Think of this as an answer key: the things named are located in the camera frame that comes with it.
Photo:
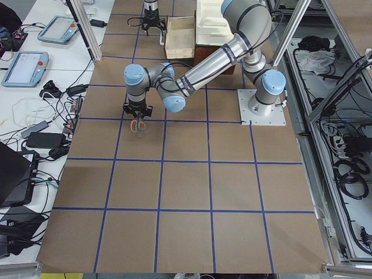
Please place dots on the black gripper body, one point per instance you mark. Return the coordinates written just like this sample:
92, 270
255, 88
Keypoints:
151, 16
137, 106

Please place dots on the grey orange scissors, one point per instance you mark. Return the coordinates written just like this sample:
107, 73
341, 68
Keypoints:
137, 124

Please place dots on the black power adapter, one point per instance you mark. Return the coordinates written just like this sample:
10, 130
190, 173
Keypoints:
98, 23

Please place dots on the near blue teach pendant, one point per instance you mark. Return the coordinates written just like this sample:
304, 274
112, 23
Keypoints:
26, 69

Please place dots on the blue teach pendant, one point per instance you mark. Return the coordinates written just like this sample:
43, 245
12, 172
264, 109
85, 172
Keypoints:
26, 69
59, 30

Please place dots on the light wooden drawer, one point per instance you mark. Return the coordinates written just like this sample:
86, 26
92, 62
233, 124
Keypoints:
180, 38

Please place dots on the white plastic tray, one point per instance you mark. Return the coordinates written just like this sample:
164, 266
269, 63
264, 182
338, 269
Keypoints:
211, 27

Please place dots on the white drawer handle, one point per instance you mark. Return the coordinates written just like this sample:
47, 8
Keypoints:
162, 39

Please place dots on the brown wooden drawer cabinet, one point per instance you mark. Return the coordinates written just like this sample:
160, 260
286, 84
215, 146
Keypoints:
207, 54

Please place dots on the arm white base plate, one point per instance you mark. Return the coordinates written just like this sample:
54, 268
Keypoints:
254, 113

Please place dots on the far blue teach pendant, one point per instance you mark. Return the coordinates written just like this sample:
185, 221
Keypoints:
59, 30

